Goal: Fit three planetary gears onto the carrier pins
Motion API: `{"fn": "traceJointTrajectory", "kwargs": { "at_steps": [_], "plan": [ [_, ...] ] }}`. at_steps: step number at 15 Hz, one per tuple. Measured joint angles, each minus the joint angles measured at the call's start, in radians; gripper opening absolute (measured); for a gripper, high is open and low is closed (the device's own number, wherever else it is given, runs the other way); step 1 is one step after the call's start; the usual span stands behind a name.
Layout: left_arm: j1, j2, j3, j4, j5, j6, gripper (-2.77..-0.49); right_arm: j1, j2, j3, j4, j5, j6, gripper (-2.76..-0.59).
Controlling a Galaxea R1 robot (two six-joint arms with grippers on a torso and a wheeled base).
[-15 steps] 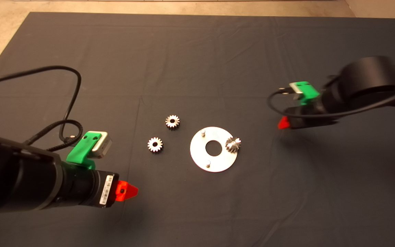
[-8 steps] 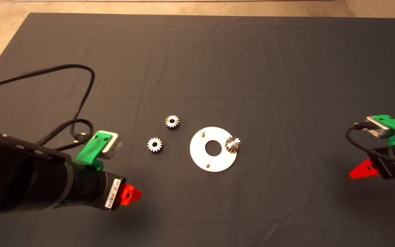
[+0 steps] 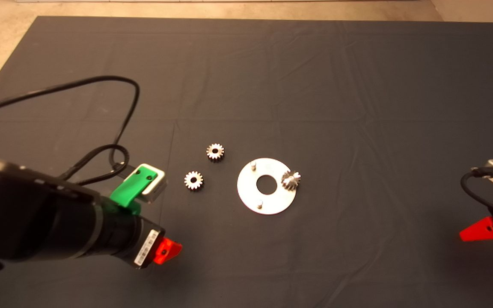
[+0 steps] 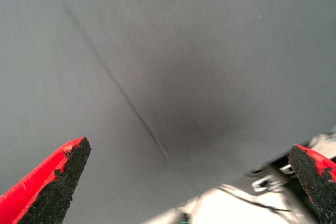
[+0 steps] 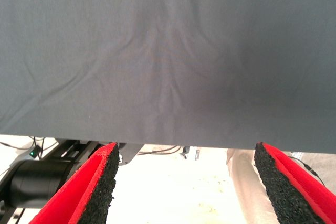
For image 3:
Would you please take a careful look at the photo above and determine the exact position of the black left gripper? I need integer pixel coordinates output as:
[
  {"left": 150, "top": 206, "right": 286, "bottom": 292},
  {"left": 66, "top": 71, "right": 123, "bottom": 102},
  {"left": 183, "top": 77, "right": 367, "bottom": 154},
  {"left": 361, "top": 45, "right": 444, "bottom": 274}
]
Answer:
[{"left": 97, "top": 212, "right": 183, "bottom": 269}]

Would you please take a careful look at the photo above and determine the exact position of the small steel planetary gear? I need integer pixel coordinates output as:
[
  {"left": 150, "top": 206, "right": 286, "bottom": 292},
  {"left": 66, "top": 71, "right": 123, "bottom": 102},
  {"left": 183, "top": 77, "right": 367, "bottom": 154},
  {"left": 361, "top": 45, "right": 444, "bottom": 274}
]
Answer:
[
  {"left": 281, "top": 169, "right": 302, "bottom": 191},
  {"left": 184, "top": 171, "right": 204, "bottom": 191},
  {"left": 206, "top": 143, "right": 225, "bottom": 162}
]

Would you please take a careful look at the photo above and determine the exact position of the round metal carrier plate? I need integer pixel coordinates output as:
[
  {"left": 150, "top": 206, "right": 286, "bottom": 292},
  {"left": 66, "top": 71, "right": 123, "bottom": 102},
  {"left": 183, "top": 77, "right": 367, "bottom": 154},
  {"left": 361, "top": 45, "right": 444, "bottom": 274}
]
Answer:
[{"left": 237, "top": 157, "right": 297, "bottom": 215}]

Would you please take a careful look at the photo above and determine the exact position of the dark grey table cloth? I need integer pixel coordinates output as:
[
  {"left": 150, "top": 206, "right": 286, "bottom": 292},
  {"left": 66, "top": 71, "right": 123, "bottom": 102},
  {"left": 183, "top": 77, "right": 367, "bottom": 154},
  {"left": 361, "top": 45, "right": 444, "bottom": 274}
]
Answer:
[{"left": 0, "top": 15, "right": 493, "bottom": 308}]

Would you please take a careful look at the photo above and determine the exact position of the smooth black right camera cable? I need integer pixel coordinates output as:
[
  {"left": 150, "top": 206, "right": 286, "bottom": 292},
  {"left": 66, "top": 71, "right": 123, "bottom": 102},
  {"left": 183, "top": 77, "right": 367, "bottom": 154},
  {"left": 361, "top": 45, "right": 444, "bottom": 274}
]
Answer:
[{"left": 460, "top": 168, "right": 493, "bottom": 214}]

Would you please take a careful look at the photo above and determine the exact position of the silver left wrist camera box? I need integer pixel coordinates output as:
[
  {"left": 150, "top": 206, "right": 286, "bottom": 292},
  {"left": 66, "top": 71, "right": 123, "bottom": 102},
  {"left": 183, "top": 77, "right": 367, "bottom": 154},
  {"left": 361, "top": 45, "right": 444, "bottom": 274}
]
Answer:
[{"left": 137, "top": 163, "right": 166, "bottom": 203}]

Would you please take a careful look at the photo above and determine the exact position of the green left camera mount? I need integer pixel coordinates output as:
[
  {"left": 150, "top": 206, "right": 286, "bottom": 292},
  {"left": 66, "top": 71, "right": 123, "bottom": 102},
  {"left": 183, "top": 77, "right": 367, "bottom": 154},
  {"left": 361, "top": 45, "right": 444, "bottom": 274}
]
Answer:
[{"left": 110, "top": 166, "right": 158, "bottom": 214}]

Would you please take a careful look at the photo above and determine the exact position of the braided black left arm cable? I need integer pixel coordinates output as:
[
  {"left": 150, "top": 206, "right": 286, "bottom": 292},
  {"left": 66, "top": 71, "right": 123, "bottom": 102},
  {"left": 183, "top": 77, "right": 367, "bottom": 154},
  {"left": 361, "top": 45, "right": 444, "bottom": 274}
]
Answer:
[{"left": 60, "top": 145, "right": 130, "bottom": 185}]

